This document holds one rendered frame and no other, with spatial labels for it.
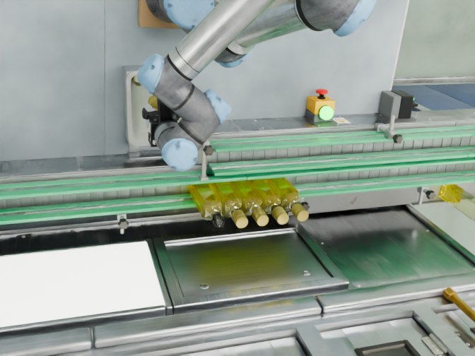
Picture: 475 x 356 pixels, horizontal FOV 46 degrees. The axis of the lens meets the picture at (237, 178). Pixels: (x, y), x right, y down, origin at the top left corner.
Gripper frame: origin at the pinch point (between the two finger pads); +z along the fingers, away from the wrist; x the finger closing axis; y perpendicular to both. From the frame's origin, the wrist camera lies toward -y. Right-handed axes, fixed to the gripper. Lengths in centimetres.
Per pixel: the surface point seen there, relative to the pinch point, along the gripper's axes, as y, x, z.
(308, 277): 38, 36, -35
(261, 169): 19.1, 31.3, -3.9
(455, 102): 9, 124, 31
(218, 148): 12.1, 17.3, -3.9
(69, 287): 39, -25, -26
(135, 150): 19.2, -3.6, 16.4
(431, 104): 10, 112, 30
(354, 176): 27, 68, 4
